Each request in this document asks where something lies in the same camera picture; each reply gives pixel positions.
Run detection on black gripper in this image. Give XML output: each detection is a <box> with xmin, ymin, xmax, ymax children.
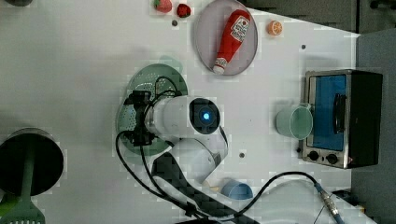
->
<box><xmin>123</xmin><ymin>91</ymin><xmax>154</xmax><ymax>147</ymax></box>

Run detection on green plastic strainer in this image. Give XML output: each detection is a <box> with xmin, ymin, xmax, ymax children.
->
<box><xmin>116</xmin><ymin>55</ymin><xmax>189</xmax><ymax>157</ymax></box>

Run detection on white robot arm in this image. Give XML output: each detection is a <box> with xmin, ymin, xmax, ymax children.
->
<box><xmin>122</xmin><ymin>90</ymin><xmax>259</xmax><ymax>224</ymax></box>

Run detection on yellow banana toy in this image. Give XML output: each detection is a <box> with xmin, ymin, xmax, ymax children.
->
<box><xmin>203</xmin><ymin>181</ymin><xmax>220</xmax><ymax>192</ymax></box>

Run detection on black round pan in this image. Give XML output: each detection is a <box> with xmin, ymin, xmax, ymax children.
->
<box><xmin>0</xmin><ymin>128</ymin><xmax>64</xmax><ymax>196</ymax></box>

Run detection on blue cup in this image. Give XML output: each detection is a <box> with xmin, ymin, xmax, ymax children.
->
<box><xmin>221</xmin><ymin>179</ymin><xmax>253</xmax><ymax>200</ymax></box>

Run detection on grey round plate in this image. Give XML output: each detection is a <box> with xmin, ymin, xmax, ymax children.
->
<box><xmin>194</xmin><ymin>0</ymin><xmax>258</xmax><ymax>76</ymax></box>

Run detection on light red strawberry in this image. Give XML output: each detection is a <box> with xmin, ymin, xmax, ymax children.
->
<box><xmin>153</xmin><ymin>0</ymin><xmax>173</xmax><ymax>13</ymax></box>

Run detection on dark red strawberry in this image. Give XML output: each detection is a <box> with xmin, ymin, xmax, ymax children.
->
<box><xmin>177</xmin><ymin>4</ymin><xmax>191</xmax><ymax>18</ymax></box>

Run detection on green spatula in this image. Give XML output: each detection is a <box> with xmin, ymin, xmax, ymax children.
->
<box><xmin>1</xmin><ymin>149</ymin><xmax>46</xmax><ymax>224</ymax></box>

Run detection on red ketchup bottle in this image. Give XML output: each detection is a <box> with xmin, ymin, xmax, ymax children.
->
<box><xmin>213</xmin><ymin>9</ymin><xmax>250</xmax><ymax>75</ymax></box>

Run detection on green cup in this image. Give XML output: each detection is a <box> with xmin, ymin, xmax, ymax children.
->
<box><xmin>276</xmin><ymin>103</ymin><xmax>313</xmax><ymax>140</ymax></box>

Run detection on orange slice toy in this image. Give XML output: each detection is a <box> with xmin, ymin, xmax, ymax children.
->
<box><xmin>267</xmin><ymin>21</ymin><xmax>283</xmax><ymax>35</ymax></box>

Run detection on black toaster oven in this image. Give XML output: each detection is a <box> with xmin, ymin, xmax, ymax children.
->
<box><xmin>302</xmin><ymin>69</ymin><xmax>383</xmax><ymax>169</ymax></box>

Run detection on grey side table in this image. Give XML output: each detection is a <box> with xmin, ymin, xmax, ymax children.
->
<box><xmin>351</xmin><ymin>29</ymin><xmax>396</xmax><ymax>224</ymax></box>

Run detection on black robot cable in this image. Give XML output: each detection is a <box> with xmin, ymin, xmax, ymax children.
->
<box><xmin>115</xmin><ymin>76</ymin><xmax>347</xmax><ymax>224</ymax></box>

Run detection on black cylinder post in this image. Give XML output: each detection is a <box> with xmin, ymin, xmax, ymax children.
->
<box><xmin>5</xmin><ymin>0</ymin><xmax>33</xmax><ymax>7</ymax></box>

